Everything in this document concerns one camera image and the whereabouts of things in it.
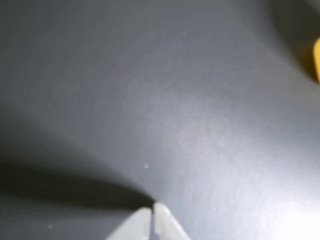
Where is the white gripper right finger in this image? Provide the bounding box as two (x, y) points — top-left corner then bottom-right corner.
(152, 201), (191, 240)

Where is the black table mat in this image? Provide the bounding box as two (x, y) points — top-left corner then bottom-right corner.
(0, 0), (320, 240)

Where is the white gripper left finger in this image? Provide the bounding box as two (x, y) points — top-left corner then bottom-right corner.
(106, 206), (153, 240)

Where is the yellow cube block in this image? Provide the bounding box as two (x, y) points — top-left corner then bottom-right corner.
(312, 36), (320, 83)

